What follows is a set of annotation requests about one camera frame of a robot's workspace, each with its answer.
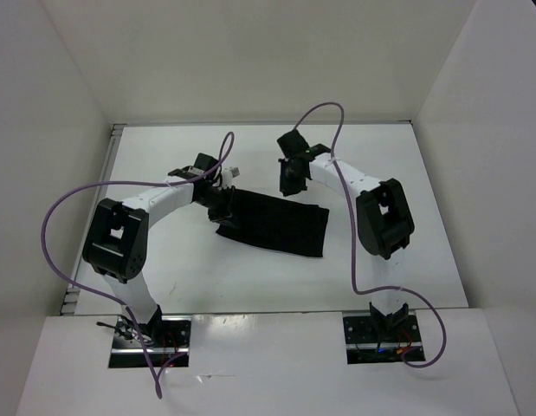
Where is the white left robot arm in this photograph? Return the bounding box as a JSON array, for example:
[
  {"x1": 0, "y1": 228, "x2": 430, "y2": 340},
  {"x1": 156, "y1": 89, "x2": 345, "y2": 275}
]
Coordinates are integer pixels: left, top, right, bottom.
[{"x1": 82, "y1": 153, "x2": 240, "y2": 347}]

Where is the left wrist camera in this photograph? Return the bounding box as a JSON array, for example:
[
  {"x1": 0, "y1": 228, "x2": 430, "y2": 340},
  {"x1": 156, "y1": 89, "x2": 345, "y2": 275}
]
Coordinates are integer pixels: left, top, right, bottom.
[{"x1": 221, "y1": 166, "x2": 240, "y2": 189}]

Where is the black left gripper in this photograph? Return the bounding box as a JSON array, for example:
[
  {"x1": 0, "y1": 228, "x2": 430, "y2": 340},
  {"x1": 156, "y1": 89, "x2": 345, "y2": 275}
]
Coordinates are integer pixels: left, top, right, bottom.
[{"x1": 195, "y1": 185, "x2": 240, "y2": 229}]

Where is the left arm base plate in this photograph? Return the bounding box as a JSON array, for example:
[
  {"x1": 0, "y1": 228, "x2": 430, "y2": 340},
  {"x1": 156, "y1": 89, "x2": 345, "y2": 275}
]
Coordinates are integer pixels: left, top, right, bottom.
[{"x1": 98, "y1": 315, "x2": 191, "y2": 369}]

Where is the black skirt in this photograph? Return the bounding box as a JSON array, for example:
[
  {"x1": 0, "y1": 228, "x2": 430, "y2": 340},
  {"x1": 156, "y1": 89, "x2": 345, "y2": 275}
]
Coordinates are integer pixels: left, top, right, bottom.
[{"x1": 216, "y1": 190, "x2": 330, "y2": 258}]

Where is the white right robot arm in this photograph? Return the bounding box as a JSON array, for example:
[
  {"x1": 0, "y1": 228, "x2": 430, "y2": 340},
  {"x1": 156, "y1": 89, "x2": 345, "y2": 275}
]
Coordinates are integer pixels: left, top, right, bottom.
[{"x1": 277, "y1": 129, "x2": 415, "y2": 341}]

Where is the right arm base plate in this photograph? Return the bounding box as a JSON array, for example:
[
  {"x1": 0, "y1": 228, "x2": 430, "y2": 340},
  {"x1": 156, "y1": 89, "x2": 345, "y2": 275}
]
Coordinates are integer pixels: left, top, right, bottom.
[{"x1": 342, "y1": 303, "x2": 425, "y2": 365}]

